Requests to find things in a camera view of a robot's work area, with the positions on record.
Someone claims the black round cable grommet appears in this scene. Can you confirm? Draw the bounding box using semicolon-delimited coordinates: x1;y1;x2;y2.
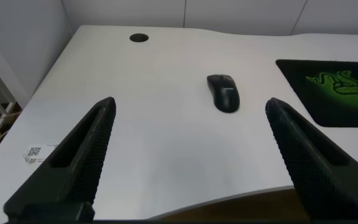
129;33;150;43

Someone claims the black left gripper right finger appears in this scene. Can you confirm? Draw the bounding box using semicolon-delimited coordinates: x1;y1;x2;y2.
265;97;358;220

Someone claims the white QR code sticker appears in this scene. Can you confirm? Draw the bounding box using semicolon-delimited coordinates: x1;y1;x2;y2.
23;144;58;165

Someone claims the black Philips computer mouse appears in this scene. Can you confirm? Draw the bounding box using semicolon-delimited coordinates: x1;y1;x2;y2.
206;73;241;114

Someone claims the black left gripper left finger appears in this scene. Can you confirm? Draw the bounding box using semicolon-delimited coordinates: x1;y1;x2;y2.
3;96;117;222

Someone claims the black green Razer mouse pad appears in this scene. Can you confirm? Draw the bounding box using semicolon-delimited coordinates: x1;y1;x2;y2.
275;58;358;128

